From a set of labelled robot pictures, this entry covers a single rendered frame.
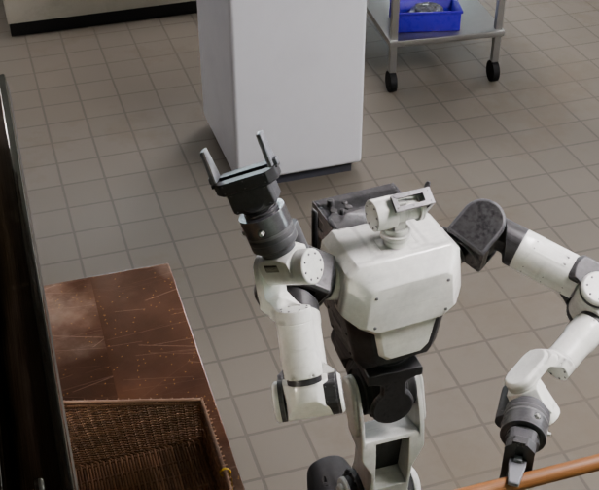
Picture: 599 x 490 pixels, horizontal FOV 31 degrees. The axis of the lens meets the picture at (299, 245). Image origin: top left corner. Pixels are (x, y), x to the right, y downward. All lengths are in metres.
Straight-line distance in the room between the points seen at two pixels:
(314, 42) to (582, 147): 1.53
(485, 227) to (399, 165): 2.87
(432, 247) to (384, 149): 3.07
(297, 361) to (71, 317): 1.52
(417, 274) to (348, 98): 2.71
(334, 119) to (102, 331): 1.95
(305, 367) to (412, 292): 0.35
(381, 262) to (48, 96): 3.92
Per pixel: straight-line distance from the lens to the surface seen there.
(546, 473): 2.03
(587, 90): 5.96
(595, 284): 2.26
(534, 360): 2.17
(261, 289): 1.95
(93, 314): 3.36
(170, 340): 3.22
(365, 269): 2.13
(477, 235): 2.26
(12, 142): 2.57
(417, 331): 2.27
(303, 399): 1.96
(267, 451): 3.67
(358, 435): 2.48
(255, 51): 4.57
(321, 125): 4.84
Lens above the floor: 2.69
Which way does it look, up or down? 36 degrees down
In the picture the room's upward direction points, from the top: straight up
